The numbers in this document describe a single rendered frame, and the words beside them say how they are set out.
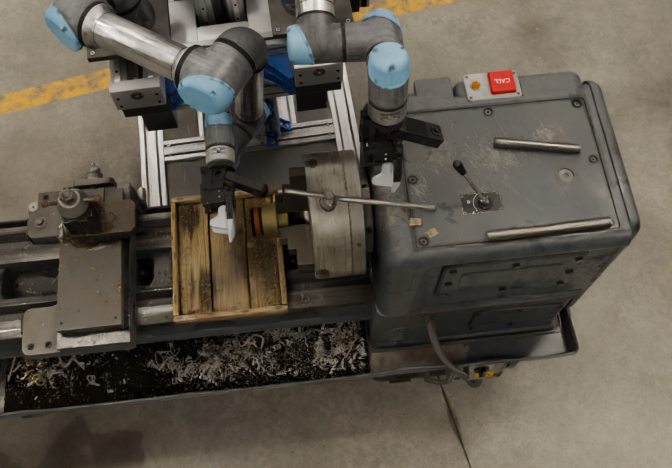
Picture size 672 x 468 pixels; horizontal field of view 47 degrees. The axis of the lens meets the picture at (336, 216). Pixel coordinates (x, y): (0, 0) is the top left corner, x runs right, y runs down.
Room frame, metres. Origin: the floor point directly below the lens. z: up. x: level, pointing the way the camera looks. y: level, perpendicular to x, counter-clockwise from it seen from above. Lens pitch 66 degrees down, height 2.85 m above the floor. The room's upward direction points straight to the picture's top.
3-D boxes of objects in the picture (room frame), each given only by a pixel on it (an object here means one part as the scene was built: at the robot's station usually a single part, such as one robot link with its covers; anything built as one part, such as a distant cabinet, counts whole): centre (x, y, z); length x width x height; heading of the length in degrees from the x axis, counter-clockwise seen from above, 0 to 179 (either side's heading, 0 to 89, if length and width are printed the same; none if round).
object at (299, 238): (0.71, 0.08, 1.08); 0.12 x 0.11 x 0.05; 6
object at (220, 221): (0.78, 0.28, 1.09); 0.09 x 0.06 x 0.03; 6
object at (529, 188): (0.86, -0.38, 1.06); 0.59 x 0.48 x 0.39; 96
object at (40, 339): (0.74, 0.69, 0.90); 0.47 x 0.30 x 0.06; 6
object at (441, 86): (1.05, -0.24, 1.24); 0.09 x 0.08 x 0.03; 96
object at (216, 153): (0.96, 0.30, 1.08); 0.08 x 0.05 x 0.08; 96
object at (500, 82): (1.07, -0.41, 1.26); 0.06 x 0.06 x 0.02; 6
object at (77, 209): (0.82, 0.65, 1.13); 0.08 x 0.08 x 0.03
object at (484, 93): (1.07, -0.39, 1.23); 0.13 x 0.08 x 0.05; 96
